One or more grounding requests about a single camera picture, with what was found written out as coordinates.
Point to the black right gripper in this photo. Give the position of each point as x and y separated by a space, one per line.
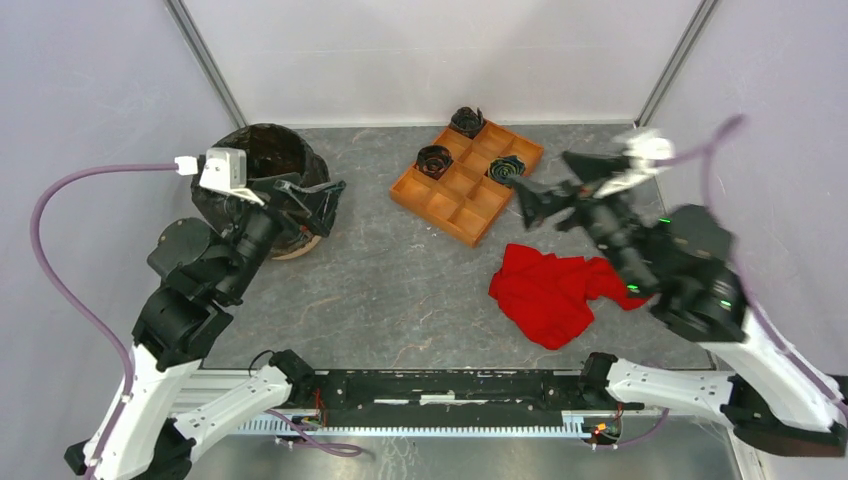
536 204

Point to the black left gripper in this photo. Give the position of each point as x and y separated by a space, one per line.
320 201

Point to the orange trash bin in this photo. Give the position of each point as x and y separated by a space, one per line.
306 248

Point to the black plastic trash bag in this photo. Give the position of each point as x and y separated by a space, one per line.
271 150

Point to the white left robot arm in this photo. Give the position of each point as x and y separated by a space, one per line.
203 273

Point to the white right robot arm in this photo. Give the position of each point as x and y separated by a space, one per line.
772 399

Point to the blue yellow rolled tie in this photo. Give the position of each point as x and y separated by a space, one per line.
502 169

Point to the orange wooden compartment tray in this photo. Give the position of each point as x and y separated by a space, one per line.
462 200

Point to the red cloth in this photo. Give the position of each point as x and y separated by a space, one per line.
548 296

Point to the dark rolled tie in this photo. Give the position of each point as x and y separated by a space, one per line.
467 121

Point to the black orange rolled tie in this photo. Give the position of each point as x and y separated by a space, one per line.
433 161

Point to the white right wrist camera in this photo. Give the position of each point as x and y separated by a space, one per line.
647 154

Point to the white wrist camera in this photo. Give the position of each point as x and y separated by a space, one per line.
647 154
224 171

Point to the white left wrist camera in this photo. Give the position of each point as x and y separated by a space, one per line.
224 171

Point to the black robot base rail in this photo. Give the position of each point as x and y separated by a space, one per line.
465 402

